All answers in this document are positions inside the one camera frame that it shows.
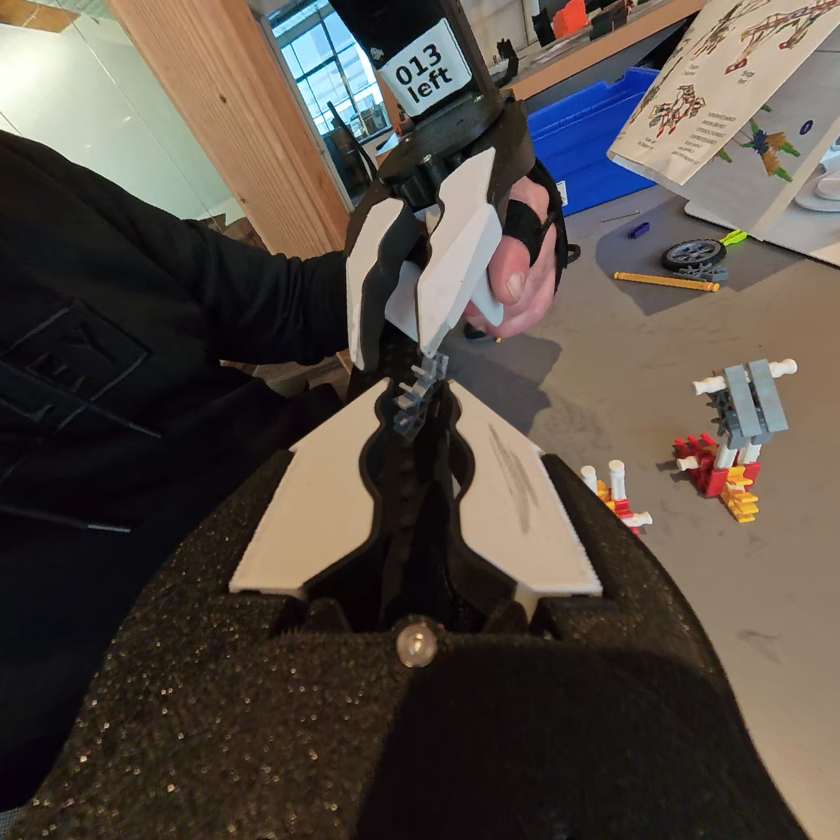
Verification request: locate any small red yellow toy assembly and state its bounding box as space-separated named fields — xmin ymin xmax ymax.
xmin=579 ymin=459 xmax=654 ymax=536

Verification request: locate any grey-topped red yellow toy assembly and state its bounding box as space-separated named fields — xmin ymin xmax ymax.
xmin=675 ymin=357 xmax=798 ymax=524

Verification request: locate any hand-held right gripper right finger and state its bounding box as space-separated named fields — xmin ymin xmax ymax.
xmin=446 ymin=379 xmax=603 ymax=603

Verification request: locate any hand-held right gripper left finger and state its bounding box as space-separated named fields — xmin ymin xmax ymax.
xmin=228 ymin=377 xmax=398 ymax=599

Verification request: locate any black toy wheel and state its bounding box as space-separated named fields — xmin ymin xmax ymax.
xmin=661 ymin=239 xmax=726 ymax=273

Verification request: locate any wooden workbench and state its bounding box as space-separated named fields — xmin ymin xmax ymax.
xmin=505 ymin=0 xmax=706 ymax=99

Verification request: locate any yellow toy rod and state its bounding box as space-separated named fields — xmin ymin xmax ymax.
xmin=613 ymin=271 xmax=721 ymax=293

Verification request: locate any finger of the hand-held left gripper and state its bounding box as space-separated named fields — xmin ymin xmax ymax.
xmin=344 ymin=196 xmax=406 ymax=371
xmin=415 ymin=146 xmax=506 ymax=361

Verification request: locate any blue white-labelled plastic bin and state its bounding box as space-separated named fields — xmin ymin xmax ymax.
xmin=527 ymin=66 xmax=664 ymax=217

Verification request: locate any printed instruction booklet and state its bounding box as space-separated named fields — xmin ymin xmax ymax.
xmin=607 ymin=0 xmax=840 ymax=186

